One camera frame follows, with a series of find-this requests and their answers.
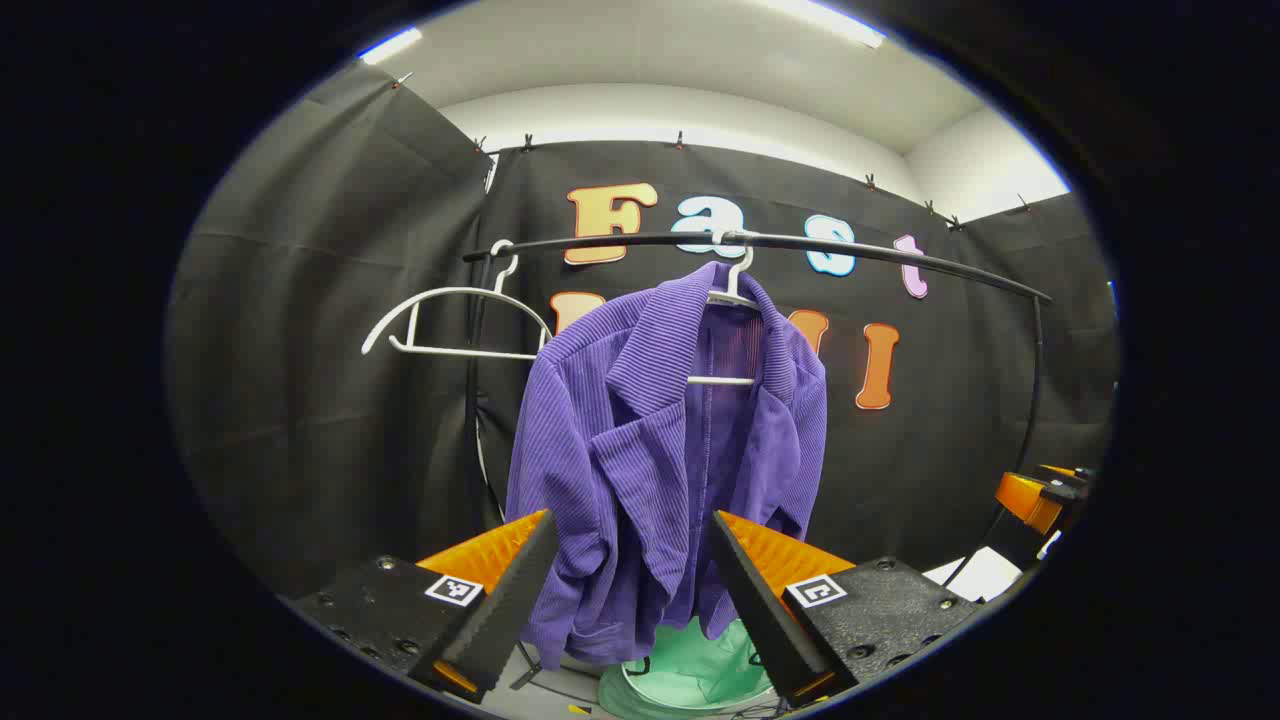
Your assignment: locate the white plastic clothes hanger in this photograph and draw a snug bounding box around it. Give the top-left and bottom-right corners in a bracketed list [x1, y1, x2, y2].
[686, 230, 763, 388]
[361, 238, 553, 361]

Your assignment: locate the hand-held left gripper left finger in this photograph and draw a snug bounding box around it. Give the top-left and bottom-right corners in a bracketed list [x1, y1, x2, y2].
[285, 508, 561, 706]

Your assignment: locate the ceiling light strip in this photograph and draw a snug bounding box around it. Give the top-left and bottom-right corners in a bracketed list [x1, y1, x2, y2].
[758, 0, 888, 50]
[358, 26, 424, 67]

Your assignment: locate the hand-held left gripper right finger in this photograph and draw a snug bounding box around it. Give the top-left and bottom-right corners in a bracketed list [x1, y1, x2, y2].
[708, 508, 989, 709]

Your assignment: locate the black clothes rack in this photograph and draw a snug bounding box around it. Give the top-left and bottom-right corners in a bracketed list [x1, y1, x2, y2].
[460, 230, 1053, 591]

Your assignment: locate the black backdrop cloth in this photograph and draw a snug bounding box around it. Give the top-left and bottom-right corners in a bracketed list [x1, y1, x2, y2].
[165, 60, 1121, 601]

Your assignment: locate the white cabinet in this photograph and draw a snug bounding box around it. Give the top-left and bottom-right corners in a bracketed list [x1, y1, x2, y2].
[920, 545, 1024, 604]

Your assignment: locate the purple ribbed jacket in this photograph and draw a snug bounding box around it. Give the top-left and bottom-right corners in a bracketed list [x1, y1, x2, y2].
[503, 260, 831, 669]

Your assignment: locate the row of small backdrop clips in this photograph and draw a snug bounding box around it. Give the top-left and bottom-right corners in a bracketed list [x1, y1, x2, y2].
[390, 70, 1033, 229]

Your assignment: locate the green laundry hamper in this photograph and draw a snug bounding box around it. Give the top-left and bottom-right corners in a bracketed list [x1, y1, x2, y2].
[598, 615, 781, 719]

